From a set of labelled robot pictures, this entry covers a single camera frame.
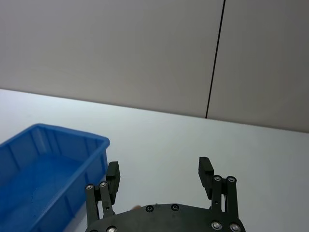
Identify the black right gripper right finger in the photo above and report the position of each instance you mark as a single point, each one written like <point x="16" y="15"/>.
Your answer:
<point x="207" y="180"/>

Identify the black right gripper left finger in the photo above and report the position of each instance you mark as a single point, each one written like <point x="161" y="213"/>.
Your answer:
<point x="113" y="180"/>

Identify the blue plastic bin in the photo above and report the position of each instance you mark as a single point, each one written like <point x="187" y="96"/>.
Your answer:
<point x="46" y="178"/>

